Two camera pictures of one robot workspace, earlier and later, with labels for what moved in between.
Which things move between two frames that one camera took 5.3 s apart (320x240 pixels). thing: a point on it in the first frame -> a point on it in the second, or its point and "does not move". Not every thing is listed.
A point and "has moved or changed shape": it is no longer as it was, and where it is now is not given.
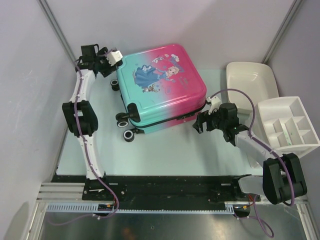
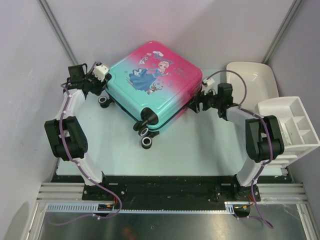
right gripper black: [204, 117] -> [200, 97]
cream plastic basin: [255, 79] does not move
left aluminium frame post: [49, 11] does not move
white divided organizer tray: [283, 124] does not move
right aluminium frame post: [295, 6] does not move
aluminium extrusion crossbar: [61, 191] does not move
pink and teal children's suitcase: [162, 89] has moved or changed shape
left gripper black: [102, 54] -> [101, 85]
